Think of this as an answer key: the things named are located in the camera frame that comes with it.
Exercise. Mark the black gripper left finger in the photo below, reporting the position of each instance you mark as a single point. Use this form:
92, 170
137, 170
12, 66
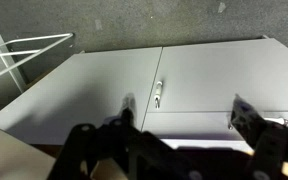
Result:
128, 110

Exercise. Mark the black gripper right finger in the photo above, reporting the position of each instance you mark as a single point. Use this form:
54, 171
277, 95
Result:
247, 116

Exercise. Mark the grey base cabinet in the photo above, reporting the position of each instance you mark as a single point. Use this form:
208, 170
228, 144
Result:
84, 93

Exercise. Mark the grey base cabinet drawer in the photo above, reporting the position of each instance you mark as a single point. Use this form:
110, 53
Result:
190, 123

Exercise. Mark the small white floor scrap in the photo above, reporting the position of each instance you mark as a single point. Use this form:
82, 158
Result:
221, 6

